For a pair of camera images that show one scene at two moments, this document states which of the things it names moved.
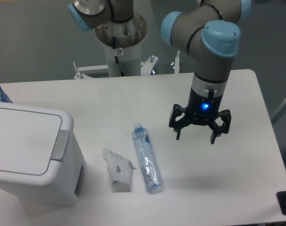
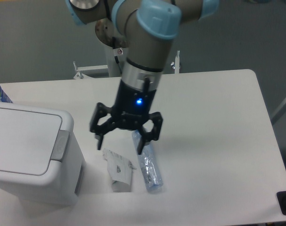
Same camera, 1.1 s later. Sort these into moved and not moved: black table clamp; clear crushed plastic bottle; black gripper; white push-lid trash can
Moved: black gripper
Not moved: clear crushed plastic bottle; white push-lid trash can; black table clamp
